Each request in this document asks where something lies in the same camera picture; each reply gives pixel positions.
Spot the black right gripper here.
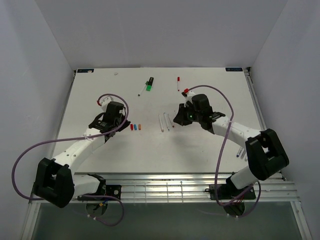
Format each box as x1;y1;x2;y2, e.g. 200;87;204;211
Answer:
173;102;202;126

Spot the red capped white pen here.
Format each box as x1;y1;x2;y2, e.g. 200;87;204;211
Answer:
167;113;175;128

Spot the blue capped white pen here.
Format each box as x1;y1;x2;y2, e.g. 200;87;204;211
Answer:
163;112;170;132

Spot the orange capped white pen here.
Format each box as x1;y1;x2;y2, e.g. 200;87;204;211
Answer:
158;114;164;133

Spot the green capped white pen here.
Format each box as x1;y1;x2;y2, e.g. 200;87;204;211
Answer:
137;81;149;97

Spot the green black highlighter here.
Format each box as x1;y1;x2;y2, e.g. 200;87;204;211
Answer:
146;77;154;92

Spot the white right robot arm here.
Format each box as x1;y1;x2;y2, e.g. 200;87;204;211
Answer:
173;91;290;199

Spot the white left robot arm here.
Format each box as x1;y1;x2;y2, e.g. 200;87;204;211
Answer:
33;98;130;208

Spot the left blue corner label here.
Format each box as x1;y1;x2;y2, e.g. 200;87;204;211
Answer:
76;68;94;73

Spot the blue corner label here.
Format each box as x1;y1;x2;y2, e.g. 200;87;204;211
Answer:
76;68;94;73
225;67;243;72

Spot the right blue corner label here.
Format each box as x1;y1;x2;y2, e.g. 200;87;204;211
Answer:
225;67;243;72

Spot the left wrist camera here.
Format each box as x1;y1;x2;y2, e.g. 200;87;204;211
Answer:
97;96;114;112

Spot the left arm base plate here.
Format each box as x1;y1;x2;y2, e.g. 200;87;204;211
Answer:
76;184;122;201

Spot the aluminium right side rail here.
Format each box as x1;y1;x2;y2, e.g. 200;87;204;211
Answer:
243;67;313;240

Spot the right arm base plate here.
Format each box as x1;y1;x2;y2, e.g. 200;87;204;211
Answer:
204;184;256;200

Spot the aluminium front rail frame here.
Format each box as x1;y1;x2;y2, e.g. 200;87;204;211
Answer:
29;172;301;205

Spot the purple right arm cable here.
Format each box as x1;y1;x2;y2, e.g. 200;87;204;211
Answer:
187;84;262;218

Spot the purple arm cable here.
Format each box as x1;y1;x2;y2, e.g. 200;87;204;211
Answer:
11;93;130;227
187;84;262;218

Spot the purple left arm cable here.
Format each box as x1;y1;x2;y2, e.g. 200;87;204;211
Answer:
11;93;130;227

